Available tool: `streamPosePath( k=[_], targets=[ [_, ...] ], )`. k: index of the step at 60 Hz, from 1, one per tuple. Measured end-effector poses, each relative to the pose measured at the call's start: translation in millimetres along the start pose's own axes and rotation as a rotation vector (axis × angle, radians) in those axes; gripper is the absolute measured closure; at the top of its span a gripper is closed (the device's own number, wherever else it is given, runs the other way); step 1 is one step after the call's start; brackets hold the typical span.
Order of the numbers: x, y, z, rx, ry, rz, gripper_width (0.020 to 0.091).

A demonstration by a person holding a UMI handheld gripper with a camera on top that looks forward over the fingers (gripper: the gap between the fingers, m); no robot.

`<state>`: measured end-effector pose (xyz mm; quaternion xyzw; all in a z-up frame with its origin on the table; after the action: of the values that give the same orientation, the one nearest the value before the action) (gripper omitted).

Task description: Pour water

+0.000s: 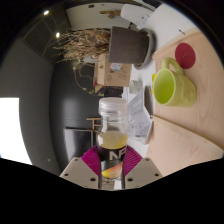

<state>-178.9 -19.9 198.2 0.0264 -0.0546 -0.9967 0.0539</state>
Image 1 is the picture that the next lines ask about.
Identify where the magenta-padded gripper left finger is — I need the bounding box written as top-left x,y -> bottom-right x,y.
59,145 -> 102,190

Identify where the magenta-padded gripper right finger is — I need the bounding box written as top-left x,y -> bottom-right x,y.
121,145 -> 164,190

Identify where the clear drink bottle white cap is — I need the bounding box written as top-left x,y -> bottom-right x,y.
95,96 -> 129,183

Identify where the dark low cabinet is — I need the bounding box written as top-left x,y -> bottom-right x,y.
63,126 -> 98,162

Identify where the wooden stool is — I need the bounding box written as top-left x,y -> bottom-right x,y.
85,116 -> 103,133

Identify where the printed white paper sheet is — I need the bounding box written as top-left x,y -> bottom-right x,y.
122,87 -> 155,146

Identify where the small clear glass jar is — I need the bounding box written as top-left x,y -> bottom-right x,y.
128,79 -> 144,95

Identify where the lime green mug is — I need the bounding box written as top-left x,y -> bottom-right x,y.
151,57 -> 198,108

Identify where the brown cardboard box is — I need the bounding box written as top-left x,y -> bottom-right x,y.
93,53 -> 133,88

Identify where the flat round red coaster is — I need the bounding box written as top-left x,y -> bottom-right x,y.
174,42 -> 197,70

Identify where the dark grey plant pot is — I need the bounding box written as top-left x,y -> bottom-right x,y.
107,26 -> 156,70

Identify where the dried brown branch plant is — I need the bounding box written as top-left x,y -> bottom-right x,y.
49,27 -> 112,72

